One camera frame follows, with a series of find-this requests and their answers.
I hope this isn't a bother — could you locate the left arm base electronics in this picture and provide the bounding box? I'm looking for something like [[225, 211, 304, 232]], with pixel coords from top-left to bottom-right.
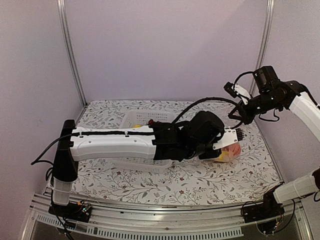
[[48, 200, 93, 223]]

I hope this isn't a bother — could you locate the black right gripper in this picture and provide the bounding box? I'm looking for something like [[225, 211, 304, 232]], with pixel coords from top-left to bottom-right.
[[228, 90, 282, 125]]

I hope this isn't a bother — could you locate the clear zip top bag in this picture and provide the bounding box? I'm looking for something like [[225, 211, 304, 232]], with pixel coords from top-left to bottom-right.
[[199, 119, 245, 165]]

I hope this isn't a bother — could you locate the left aluminium frame post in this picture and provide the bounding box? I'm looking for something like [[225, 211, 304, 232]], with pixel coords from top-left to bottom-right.
[[56, 0, 88, 107]]

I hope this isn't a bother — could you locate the white plastic mesh basket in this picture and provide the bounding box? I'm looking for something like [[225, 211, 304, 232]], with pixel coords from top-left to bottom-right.
[[110, 109, 176, 174]]

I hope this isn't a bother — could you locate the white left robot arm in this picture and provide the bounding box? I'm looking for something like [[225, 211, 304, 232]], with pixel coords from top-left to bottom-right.
[[51, 111, 227, 217]]

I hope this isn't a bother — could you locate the aluminium frame post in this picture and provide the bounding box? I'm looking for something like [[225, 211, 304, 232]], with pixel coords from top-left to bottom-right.
[[56, 0, 88, 107], [251, 0, 275, 76]]

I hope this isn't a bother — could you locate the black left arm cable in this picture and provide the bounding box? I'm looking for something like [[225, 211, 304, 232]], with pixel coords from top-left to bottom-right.
[[169, 96, 245, 131]]

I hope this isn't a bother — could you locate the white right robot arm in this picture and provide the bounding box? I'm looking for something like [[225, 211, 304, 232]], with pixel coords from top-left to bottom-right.
[[224, 65, 320, 218]]

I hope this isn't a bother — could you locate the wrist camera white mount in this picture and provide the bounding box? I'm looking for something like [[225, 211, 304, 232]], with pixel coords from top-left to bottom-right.
[[212, 128, 245, 150], [223, 82, 252, 105]]

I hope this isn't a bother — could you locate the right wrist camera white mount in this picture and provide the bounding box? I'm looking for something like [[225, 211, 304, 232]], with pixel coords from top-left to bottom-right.
[[223, 82, 252, 105]]

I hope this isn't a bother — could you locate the red toy pepper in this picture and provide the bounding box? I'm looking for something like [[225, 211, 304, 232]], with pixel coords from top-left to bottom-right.
[[228, 142, 241, 157]]

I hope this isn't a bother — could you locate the aluminium front rail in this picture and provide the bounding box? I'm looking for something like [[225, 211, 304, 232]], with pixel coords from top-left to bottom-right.
[[19, 193, 314, 240]]

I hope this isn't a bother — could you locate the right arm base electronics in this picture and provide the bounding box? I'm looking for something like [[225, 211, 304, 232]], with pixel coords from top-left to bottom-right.
[[240, 185, 296, 236]]

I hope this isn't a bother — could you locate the right aluminium frame post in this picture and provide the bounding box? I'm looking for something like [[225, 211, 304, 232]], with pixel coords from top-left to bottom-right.
[[251, 0, 275, 76]]

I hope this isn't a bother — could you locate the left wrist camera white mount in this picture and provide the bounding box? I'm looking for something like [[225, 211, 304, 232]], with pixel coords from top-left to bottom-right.
[[212, 128, 245, 150]]

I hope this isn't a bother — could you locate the floral patterned table mat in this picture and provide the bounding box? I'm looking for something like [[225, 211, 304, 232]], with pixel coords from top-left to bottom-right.
[[70, 100, 283, 206]]

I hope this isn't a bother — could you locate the yellow toy banana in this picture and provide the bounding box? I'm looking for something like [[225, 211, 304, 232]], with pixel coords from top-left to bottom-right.
[[214, 152, 232, 163]]

